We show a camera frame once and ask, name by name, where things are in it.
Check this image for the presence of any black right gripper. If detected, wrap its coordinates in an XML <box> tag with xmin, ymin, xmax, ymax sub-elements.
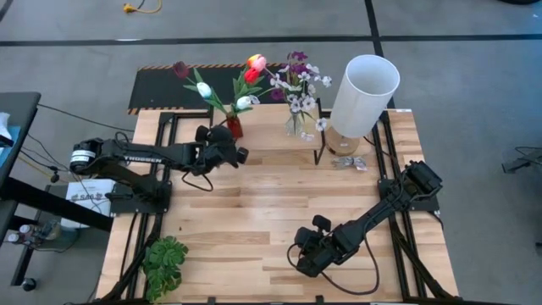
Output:
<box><xmin>295</xmin><ymin>227</ymin><xmax>351</xmax><ymax>279</ymax></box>

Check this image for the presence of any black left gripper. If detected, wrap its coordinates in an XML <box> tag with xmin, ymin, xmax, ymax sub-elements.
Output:
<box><xmin>190</xmin><ymin>125</ymin><xmax>238</xmax><ymax>175</ymax></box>

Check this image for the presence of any red glass vase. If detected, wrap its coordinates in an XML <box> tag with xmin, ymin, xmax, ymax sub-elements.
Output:
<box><xmin>225</xmin><ymin>114</ymin><xmax>245</xmax><ymax>140</ymax></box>

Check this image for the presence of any white blue artificial tulip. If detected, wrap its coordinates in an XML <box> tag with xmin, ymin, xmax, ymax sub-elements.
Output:
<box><xmin>185</xmin><ymin>81</ymin><xmax>232</xmax><ymax>119</ymax></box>
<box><xmin>230</xmin><ymin>95</ymin><xmax>260</xmax><ymax>119</ymax></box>

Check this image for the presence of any dark red artificial tulip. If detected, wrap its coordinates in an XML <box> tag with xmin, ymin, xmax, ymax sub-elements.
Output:
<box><xmin>172</xmin><ymin>61</ymin><xmax>232</xmax><ymax>119</ymax></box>

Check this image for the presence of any clear glass vase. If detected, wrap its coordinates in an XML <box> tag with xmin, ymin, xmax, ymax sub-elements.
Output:
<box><xmin>284</xmin><ymin>110</ymin><xmax>306</xmax><ymax>137</ymax></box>

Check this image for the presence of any pink artificial tulip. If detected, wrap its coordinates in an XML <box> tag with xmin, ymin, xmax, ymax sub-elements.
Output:
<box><xmin>239</xmin><ymin>57</ymin><xmax>268</xmax><ymax>115</ymax></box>

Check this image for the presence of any yellow orange artificial tulip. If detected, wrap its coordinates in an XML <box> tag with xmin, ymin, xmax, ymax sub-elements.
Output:
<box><xmin>236</xmin><ymin>53</ymin><xmax>263</xmax><ymax>115</ymax></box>

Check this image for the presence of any purple and white flower bunch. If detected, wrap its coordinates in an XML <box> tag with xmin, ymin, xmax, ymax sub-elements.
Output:
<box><xmin>247</xmin><ymin>62</ymin><xmax>334</xmax><ymax>141</ymax></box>

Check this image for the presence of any purple artificial flower stem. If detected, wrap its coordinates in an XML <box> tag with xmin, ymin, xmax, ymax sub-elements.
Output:
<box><xmin>257</xmin><ymin>50</ymin><xmax>312</xmax><ymax>128</ymax></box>

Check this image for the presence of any wooden shelf with black legs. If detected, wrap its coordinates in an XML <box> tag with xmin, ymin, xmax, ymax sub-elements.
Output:
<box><xmin>206</xmin><ymin>97</ymin><xmax>327</xmax><ymax>169</ymax></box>

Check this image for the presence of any black hazard-striped floor mat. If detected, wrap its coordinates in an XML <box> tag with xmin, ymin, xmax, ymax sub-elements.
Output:
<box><xmin>128</xmin><ymin>63</ymin><xmax>310</xmax><ymax>116</ymax></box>

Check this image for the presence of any crumpled silver wrapper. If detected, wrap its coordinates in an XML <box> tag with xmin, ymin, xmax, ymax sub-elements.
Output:
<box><xmin>331</xmin><ymin>155</ymin><xmax>368</xmax><ymax>171</ymax></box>

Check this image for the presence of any white printed box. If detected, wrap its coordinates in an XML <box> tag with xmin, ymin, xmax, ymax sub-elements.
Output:
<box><xmin>63</xmin><ymin>180</ymin><xmax>115</xmax><ymax>230</ymax></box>

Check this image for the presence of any green artificial leaf plant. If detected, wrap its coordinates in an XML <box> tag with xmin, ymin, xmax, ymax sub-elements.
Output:
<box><xmin>141</xmin><ymin>236</ymin><xmax>190</xmax><ymax>302</ymax></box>

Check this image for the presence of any white shade table lamp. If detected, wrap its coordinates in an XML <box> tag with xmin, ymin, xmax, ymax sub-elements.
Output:
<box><xmin>324</xmin><ymin>53</ymin><xmax>401</xmax><ymax>157</ymax></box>

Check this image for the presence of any black desk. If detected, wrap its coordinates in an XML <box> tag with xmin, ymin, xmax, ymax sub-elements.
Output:
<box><xmin>0</xmin><ymin>91</ymin><xmax>114</xmax><ymax>293</ymax></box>

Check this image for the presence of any blue sheet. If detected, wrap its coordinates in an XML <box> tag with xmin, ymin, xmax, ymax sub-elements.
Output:
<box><xmin>0</xmin><ymin>125</ymin><xmax>21</xmax><ymax>169</ymax></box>

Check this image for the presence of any white cloth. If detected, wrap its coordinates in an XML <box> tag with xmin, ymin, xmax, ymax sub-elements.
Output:
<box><xmin>0</xmin><ymin>112</ymin><xmax>14</xmax><ymax>148</ymax></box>

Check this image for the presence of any black tripod stand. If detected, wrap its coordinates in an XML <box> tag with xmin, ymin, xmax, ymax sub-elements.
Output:
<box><xmin>501</xmin><ymin>146</ymin><xmax>542</xmax><ymax>175</ymax></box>

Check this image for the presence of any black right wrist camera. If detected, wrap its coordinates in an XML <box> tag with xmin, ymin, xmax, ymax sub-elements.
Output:
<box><xmin>312</xmin><ymin>214</ymin><xmax>333</xmax><ymax>233</ymax></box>

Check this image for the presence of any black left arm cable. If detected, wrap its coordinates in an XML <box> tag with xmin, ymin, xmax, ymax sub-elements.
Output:
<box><xmin>181</xmin><ymin>169</ymin><xmax>214</xmax><ymax>192</ymax></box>

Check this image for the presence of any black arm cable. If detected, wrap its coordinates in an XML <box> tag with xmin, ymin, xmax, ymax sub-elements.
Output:
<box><xmin>286</xmin><ymin>235</ymin><xmax>381</xmax><ymax>297</ymax></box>
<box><xmin>181</xmin><ymin>169</ymin><xmax>214</xmax><ymax>192</ymax></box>

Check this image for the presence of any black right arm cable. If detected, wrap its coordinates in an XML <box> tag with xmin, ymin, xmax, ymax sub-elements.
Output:
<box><xmin>286</xmin><ymin>235</ymin><xmax>381</xmax><ymax>297</ymax></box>

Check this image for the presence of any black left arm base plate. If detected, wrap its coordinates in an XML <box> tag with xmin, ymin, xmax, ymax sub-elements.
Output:
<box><xmin>110</xmin><ymin>181</ymin><xmax>173</xmax><ymax>215</ymax></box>

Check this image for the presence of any black metal rig frame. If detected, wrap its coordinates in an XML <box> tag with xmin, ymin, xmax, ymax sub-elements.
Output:
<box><xmin>97</xmin><ymin>108</ymin><xmax>461</xmax><ymax>305</ymax></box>

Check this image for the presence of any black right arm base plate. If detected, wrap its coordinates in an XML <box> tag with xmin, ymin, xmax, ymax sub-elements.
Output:
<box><xmin>378</xmin><ymin>177</ymin><xmax>440</xmax><ymax>213</ymax></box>

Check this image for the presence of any thin black floor cable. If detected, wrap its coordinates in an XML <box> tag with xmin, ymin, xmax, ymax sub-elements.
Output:
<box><xmin>36</xmin><ymin>103</ymin><xmax>136</xmax><ymax>133</ymax></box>

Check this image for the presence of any yellow plug cable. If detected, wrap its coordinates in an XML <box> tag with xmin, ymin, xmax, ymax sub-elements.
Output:
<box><xmin>122</xmin><ymin>0</ymin><xmax>163</xmax><ymax>14</ymax></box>

